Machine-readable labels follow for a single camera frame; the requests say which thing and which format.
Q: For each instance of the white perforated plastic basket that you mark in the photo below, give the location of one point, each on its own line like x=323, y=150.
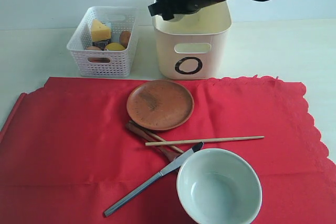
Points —
x=107, y=64

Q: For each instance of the white blue packet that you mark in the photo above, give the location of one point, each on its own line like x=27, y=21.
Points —
x=102, y=44

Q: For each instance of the brown wooden chopstick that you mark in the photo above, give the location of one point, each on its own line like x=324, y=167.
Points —
x=156, y=137

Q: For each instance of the light wooden chopstick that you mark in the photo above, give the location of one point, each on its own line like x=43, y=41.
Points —
x=210, y=140

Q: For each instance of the brown egg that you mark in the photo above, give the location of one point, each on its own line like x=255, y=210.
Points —
x=93, y=48

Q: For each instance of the brown wooden plate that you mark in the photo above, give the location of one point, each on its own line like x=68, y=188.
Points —
x=160, y=105

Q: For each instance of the cream plastic bin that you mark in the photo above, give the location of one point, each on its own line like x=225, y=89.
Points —
x=192, y=46

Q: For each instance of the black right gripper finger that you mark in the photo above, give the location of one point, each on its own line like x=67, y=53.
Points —
x=156, y=8

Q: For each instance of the red table cloth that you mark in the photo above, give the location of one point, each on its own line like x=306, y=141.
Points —
x=66, y=155

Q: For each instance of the stainless steel knife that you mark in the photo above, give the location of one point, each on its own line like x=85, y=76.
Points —
x=172, y=166

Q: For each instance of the white ceramic bowl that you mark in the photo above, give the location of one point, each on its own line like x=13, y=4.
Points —
x=218, y=186

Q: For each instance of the yellow lemon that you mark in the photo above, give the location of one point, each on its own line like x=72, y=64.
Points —
x=114, y=46

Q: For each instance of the yellow cheese wedge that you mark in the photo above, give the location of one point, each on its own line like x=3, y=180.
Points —
x=100, y=31

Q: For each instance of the brown wooden spoon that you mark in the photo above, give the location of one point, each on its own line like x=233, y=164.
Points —
x=170, y=154

